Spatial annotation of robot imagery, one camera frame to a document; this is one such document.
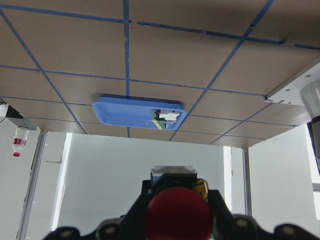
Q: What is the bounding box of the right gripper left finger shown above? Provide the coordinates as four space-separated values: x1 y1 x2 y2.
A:
44 180 152 240

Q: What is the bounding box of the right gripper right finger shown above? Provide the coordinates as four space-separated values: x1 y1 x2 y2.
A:
197 179 319 240

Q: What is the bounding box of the red emergency stop button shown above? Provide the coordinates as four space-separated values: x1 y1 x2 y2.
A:
145 165 214 240

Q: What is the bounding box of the green yellow terminal block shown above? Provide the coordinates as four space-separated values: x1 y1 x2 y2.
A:
152 109 167 130

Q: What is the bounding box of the blue plastic tray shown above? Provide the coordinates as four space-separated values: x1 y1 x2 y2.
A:
92 97 187 131

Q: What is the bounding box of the white circuit breaker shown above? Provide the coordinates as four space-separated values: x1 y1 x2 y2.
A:
158 109 180 123

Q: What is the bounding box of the plastic water bottle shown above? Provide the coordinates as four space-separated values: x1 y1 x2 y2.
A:
12 126 29 157

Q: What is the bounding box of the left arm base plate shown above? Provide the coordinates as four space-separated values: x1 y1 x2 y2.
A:
265 57 320 106

